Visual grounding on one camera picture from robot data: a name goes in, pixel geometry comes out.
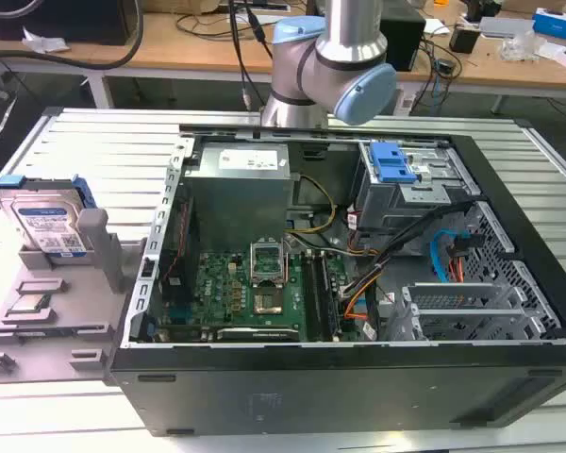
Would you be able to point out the blue cardboard box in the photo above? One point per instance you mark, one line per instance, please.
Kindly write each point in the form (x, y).
(559, 21)

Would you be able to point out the blue plastic bay latch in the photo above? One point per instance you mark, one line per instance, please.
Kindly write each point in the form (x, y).
(389, 165)

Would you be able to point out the black open PC case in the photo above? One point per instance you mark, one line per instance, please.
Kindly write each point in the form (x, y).
(311, 391)

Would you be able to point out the black computer tower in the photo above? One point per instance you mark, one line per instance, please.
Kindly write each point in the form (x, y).
(405, 42)

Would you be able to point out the metal disk bay cage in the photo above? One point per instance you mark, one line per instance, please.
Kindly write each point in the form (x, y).
(405, 203)

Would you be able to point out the wooden desk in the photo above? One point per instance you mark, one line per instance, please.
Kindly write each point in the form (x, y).
(179, 49)

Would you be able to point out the black case fan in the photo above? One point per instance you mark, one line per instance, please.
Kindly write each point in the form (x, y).
(179, 250)

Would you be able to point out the grey power supply unit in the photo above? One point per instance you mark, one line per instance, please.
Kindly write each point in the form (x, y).
(236, 198)

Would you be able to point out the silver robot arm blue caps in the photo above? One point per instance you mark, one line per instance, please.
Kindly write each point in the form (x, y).
(349, 38)

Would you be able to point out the clear plastic wrap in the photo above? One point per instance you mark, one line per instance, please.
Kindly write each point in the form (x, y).
(521, 47)

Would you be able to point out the small black box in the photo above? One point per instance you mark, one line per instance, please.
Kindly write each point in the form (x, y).
(463, 38)

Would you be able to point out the grey parts rack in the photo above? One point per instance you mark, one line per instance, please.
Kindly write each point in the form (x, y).
(75, 302)

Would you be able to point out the hard disk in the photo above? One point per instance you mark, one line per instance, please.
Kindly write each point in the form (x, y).
(47, 222)

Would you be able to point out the black graphics card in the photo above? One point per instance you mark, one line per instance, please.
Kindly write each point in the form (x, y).
(259, 334)

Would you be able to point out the grey flat box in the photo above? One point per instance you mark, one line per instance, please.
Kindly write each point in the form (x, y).
(504, 27)

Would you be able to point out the CPU chip silver top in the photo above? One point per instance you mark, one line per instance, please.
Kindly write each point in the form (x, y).
(30, 304)

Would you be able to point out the green motherboard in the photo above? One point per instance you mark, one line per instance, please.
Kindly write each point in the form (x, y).
(217, 288)

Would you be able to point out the CPU socket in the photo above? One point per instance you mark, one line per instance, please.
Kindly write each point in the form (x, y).
(268, 302)

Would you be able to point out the crumpled white paper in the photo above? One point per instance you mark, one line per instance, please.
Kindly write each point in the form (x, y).
(44, 40)

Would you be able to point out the RAM stick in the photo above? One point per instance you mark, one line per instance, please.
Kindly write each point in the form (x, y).
(330, 302)

